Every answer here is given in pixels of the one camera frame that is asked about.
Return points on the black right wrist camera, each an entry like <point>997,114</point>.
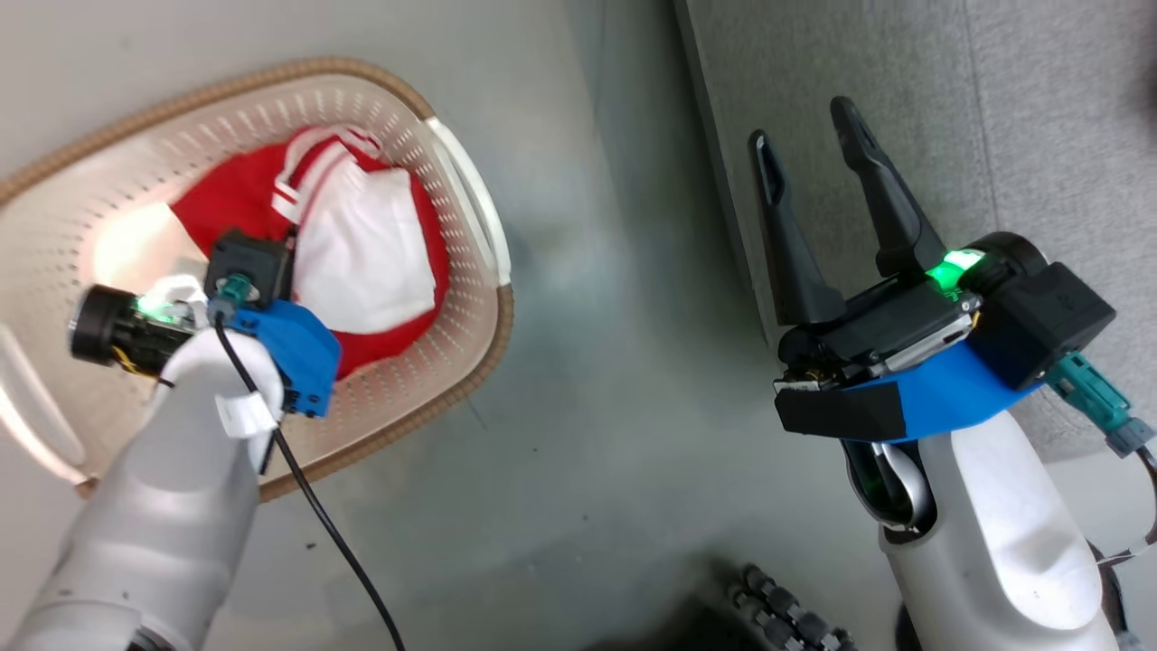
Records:
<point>1039,316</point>

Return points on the blue left camera mount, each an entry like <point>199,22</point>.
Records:
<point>294,348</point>

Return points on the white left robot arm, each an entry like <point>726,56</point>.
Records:
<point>172,506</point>

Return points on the cream perforated laundry basket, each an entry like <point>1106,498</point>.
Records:
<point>452,298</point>

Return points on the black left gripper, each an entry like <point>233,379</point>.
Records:
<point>108,330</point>

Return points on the white garment with striped trim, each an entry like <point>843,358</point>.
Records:
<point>362,244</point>

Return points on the red garment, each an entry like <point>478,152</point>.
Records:
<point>226,194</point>

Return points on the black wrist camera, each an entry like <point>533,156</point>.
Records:
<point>249,264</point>
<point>1039,316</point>

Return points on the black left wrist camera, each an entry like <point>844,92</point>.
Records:
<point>249,264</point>

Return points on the blue and black right camera mount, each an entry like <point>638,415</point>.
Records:
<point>940,398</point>

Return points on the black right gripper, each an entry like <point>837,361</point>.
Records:
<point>877,330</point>

